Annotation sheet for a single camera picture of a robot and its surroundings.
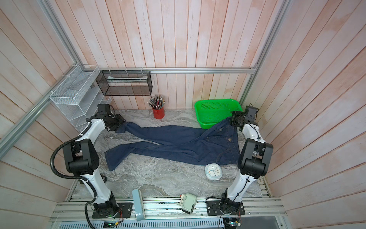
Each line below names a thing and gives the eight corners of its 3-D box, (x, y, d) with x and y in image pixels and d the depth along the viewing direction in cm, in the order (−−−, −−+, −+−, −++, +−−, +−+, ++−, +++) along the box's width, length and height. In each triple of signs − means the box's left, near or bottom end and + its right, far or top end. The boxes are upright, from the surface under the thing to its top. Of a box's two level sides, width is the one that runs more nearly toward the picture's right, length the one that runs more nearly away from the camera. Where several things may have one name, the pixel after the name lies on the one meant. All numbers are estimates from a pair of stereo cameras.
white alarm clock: (205, 180, 85) (206, 178, 83) (203, 164, 91) (204, 162, 89) (222, 180, 85) (224, 178, 83) (219, 164, 91) (221, 162, 89)
